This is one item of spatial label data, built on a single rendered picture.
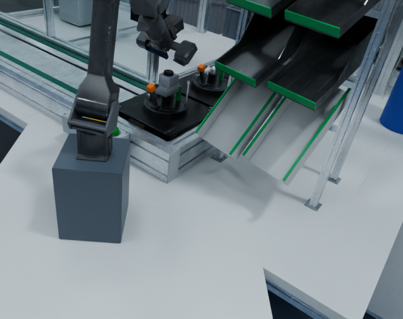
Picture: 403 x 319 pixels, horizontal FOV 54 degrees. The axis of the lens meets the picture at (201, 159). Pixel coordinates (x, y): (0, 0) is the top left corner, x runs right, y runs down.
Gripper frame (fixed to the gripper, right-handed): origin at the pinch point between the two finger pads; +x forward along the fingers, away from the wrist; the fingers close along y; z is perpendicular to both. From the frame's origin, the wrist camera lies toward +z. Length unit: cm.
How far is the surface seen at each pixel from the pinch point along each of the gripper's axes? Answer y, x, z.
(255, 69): -29.9, -8.4, 0.7
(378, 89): -44, 90, 62
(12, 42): 89, 19, -13
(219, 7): 195, 281, 205
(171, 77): -2.2, 3.0, -5.4
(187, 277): -41, -6, -50
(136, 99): 9.8, 10.4, -14.2
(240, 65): -25.6, -8.2, 0.3
